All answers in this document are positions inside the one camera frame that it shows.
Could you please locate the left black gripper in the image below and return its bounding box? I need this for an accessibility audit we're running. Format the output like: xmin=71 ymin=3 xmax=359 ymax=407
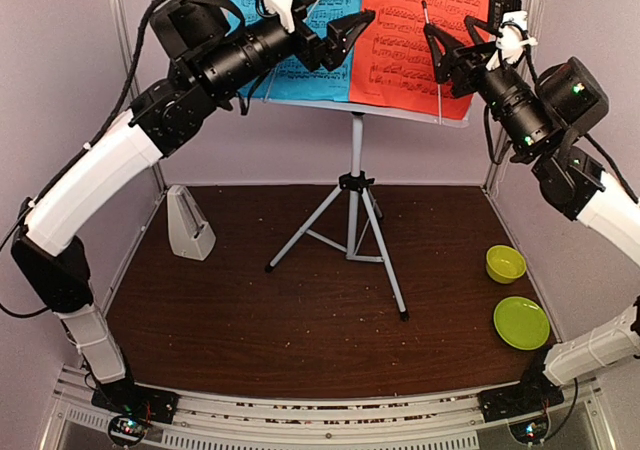
xmin=197 ymin=5 xmax=378 ymax=98

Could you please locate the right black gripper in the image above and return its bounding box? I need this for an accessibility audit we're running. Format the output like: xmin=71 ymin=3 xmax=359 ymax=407
xmin=422 ymin=12 xmax=557 ymax=154

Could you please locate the red sheet music page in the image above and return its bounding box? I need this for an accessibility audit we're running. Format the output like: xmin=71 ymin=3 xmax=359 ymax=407
xmin=349 ymin=0 xmax=489 ymax=121

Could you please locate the blue sheet music page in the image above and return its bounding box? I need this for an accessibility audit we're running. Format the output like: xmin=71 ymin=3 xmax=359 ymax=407
xmin=213 ymin=0 xmax=353 ymax=115

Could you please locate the white folding music stand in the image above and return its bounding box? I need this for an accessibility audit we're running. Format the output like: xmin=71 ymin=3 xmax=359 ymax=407
xmin=231 ymin=0 xmax=500 ymax=322

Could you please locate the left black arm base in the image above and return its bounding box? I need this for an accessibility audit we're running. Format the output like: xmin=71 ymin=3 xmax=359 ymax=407
xmin=91 ymin=371 xmax=179 ymax=424

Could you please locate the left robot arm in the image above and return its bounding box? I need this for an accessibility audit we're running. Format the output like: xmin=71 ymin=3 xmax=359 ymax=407
xmin=11 ymin=0 xmax=375 ymax=414

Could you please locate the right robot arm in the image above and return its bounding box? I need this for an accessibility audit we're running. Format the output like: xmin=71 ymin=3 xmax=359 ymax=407
xmin=423 ymin=17 xmax=639 ymax=263

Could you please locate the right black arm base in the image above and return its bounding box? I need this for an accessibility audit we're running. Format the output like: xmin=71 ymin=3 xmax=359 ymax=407
xmin=478 ymin=364 xmax=564 ymax=422

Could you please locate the yellow-green plastic bowl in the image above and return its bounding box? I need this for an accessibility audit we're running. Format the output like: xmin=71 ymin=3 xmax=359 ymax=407
xmin=485 ymin=245 xmax=527 ymax=284

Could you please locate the white wedge-shaped holder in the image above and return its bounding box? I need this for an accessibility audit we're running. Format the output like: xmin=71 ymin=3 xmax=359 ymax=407
xmin=167 ymin=185 xmax=216 ymax=261

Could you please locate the yellow-green plastic plate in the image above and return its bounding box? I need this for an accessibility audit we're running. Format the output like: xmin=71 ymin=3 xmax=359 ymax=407
xmin=493 ymin=296 xmax=551 ymax=351

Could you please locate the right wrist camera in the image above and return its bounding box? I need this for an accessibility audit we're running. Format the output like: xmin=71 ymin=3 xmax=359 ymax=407
xmin=486 ymin=0 xmax=538 ymax=71

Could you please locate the right aluminium corner post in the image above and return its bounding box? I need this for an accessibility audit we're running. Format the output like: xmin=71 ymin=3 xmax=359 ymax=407
xmin=484 ymin=0 xmax=544 ymax=195

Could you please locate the aluminium corner post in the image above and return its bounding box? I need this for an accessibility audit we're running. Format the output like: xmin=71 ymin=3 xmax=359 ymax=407
xmin=108 ymin=0 xmax=166 ymax=193
xmin=484 ymin=0 xmax=544 ymax=195

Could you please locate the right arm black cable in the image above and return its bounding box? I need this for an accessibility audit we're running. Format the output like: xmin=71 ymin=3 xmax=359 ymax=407
xmin=482 ymin=54 xmax=640 ymax=204

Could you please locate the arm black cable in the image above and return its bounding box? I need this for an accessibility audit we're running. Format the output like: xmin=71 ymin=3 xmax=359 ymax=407
xmin=0 ymin=0 xmax=266 ymax=319
xmin=482 ymin=54 xmax=640 ymax=204

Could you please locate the left aluminium corner post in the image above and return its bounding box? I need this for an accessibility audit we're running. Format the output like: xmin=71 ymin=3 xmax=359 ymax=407
xmin=108 ymin=0 xmax=166 ymax=193

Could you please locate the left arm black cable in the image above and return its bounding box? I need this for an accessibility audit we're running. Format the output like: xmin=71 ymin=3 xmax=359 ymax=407
xmin=0 ymin=0 xmax=266 ymax=319

